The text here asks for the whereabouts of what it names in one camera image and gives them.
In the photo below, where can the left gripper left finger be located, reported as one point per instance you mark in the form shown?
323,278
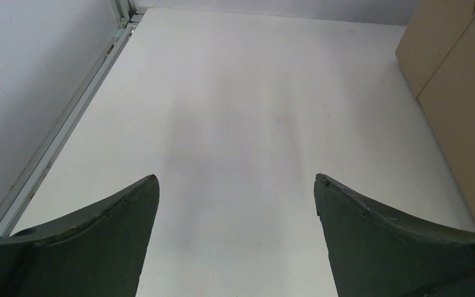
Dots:
98,250

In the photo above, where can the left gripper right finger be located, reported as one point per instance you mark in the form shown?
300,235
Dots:
377,250

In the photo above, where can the tan plastic tool bin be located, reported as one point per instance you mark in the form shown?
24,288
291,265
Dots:
437,57

